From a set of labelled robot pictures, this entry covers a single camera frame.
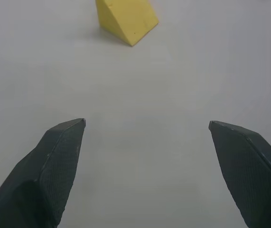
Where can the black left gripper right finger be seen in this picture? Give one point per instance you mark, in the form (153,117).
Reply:
(251,171)

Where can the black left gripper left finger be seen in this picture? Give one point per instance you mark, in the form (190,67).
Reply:
(42,175)

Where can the yellow wedge-shaped sponge block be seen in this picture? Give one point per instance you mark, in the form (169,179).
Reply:
(130,21)

